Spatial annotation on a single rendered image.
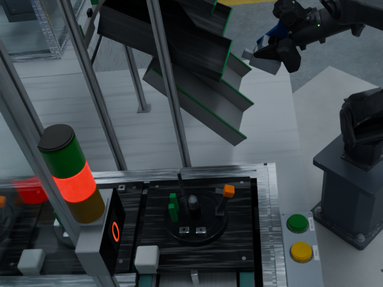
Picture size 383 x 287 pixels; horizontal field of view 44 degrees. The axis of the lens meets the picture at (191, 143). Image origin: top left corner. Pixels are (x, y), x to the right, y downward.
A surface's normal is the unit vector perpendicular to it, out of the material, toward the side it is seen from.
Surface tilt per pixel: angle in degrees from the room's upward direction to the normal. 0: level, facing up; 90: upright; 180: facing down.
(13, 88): 90
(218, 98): 45
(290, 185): 0
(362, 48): 0
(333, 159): 0
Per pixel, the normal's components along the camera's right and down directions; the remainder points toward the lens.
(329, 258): -0.14, -0.71
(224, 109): 0.58, -0.46
